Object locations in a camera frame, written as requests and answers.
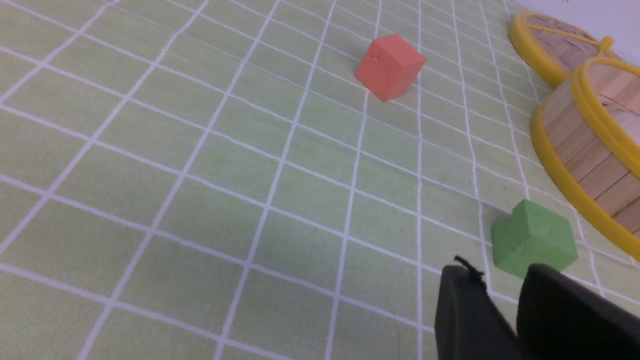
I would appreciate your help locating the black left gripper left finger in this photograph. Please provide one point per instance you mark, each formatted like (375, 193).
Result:
(468, 325)

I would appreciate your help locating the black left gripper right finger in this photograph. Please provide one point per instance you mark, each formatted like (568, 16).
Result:
(560, 319)

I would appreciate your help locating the bamboo steamer tray yellow rim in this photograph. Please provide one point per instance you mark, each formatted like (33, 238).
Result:
(586, 136)

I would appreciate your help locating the woven bamboo steamer lid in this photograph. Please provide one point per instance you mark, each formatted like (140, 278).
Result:
(553, 48)

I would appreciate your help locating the green foam block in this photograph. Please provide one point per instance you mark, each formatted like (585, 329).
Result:
(532, 234)

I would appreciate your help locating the red foam cube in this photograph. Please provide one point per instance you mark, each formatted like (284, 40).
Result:
(389, 67)

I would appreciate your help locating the green checkered tablecloth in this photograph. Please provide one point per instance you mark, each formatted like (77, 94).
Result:
(208, 180)

